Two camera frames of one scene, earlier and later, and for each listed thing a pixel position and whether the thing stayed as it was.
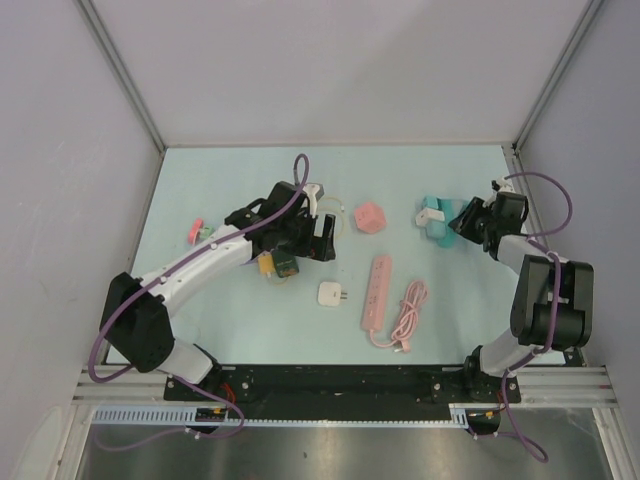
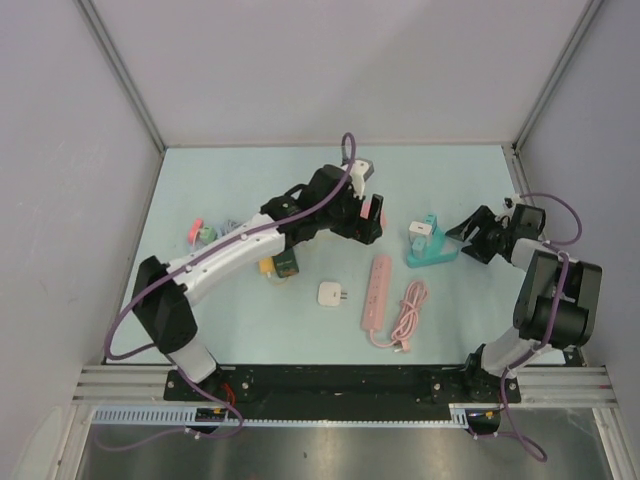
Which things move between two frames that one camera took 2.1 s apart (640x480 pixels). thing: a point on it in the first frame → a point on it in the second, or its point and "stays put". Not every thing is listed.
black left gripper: x=319 y=248 → x=360 y=229
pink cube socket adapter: x=370 y=218 stays put
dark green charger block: x=285 y=264 stays put
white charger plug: x=329 y=294 stays put
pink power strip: x=373 y=316 stays put
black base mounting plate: x=343 y=384 stays put
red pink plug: x=197 y=225 stays put
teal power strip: x=449 y=207 → x=438 y=250
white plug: x=426 y=214 → x=420 y=228
